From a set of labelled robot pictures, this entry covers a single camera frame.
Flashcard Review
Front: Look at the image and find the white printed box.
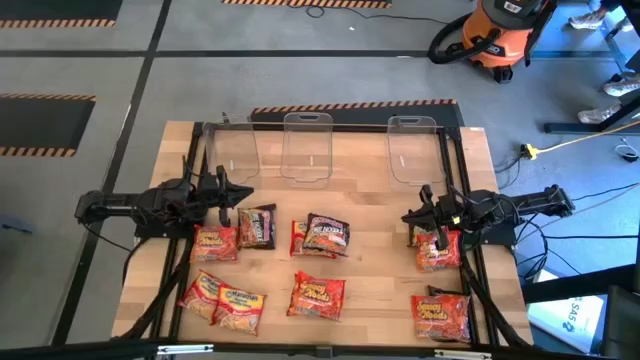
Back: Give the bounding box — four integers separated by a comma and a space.
527, 294, 609, 354

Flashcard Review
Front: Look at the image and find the white coiled cable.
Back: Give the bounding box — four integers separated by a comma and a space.
613, 138, 640, 164

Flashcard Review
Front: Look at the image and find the red yellow Maruchan ramen pack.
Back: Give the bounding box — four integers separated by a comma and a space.
178, 269, 226, 324
289, 219, 337, 260
211, 283, 267, 337

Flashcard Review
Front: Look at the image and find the black cable sleeve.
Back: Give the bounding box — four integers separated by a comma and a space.
462, 259, 531, 347
117, 238, 194, 342

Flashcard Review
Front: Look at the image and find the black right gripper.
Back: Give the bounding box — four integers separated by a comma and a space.
400, 183, 464, 252

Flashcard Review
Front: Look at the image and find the black vacuum hose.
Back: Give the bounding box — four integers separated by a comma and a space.
427, 12, 501, 65

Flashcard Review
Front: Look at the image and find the black overhead beam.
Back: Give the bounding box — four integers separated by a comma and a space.
0, 338, 640, 360

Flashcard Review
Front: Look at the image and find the black aluminium table frame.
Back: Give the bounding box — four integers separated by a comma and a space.
112, 119, 534, 349

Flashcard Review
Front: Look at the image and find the orange Saucy Noods pack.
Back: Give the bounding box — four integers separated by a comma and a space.
415, 228, 463, 274
286, 270, 347, 322
410, 292, 472, 344
189, 223, 240, 265

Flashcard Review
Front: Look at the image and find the silver metal bracket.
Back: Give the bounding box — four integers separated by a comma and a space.
433, 348, 494, 360
157, 343, 215, 356

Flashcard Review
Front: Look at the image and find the orange shop vacuum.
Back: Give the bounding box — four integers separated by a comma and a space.
460, 0, 559, 84

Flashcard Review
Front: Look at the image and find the black metal bar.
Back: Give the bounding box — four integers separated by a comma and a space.
522, 263, 640, 305

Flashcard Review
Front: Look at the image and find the yellow extension cord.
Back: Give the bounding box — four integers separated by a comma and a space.
537, 119, 640, 155

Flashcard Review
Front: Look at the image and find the clear plastic bin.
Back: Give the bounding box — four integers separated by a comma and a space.
385, 114, 447, 194
279, 111, 335, 190
202, 113, 262, 190

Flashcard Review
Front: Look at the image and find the black hazard-striped floor mat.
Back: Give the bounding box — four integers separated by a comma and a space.
249, 98, 465, 129
0, 0, 124, 29
221, 0, 393, 10
0, 92, 97, 158

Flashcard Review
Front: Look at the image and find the dark blue floor object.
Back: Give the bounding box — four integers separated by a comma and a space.
0, 214, 34, 236

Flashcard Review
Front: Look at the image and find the black desk base bar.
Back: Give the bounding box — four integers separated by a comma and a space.
543, 94, 640, 135

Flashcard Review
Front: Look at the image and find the thin black floor cable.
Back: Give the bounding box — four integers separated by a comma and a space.
305, 4, 451, 25

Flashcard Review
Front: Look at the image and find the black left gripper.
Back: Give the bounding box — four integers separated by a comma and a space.
198, 164, 255, 227

